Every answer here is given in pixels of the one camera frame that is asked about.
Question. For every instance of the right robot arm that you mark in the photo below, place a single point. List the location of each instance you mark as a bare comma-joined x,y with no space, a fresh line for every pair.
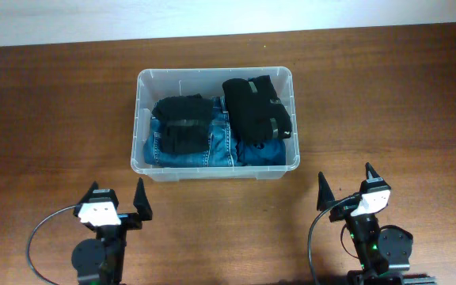
382,251

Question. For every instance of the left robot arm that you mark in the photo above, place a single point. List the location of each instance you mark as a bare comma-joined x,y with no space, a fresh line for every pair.
100,260

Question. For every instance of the black aluminium rail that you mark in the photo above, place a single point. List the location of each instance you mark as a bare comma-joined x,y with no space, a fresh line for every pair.
410,280

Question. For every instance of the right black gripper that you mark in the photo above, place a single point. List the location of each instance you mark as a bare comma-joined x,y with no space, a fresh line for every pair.
324,199

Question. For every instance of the blue taped sweater bundle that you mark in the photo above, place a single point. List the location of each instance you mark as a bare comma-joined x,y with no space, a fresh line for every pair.
266,153

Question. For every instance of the small black taped cloth roll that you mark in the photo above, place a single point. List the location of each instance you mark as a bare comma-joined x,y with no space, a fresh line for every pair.
184,123

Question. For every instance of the dark blue jeans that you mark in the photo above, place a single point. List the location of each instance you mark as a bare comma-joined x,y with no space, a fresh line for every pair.
222,144

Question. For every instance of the clear plastic storage bin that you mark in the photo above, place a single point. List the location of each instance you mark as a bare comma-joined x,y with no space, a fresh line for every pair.
153,85

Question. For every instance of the large black taped cloth bundle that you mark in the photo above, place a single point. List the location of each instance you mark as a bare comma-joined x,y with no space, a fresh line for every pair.
256,112

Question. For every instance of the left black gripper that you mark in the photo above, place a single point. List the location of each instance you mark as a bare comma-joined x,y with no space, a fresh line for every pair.
140,202

